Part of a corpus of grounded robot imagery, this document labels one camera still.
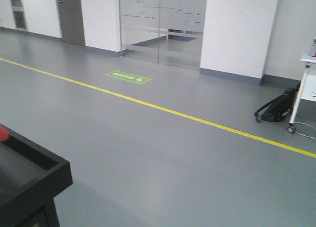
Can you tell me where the red lychee cluster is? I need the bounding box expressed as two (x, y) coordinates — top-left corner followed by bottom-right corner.
(0, 127), (10, 142)

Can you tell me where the black fruit display stand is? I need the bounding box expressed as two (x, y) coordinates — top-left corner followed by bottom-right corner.
(0, 125), (73, 227)

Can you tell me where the black backpack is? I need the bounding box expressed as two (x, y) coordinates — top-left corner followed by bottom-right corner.
(254, 84), (300, 122)

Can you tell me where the white folding table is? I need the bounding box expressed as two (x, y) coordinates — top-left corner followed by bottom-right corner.
(287, 51), (316, 133)

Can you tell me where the drink bottle red label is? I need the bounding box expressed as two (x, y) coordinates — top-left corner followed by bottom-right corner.
(310, 38), (316, 57)

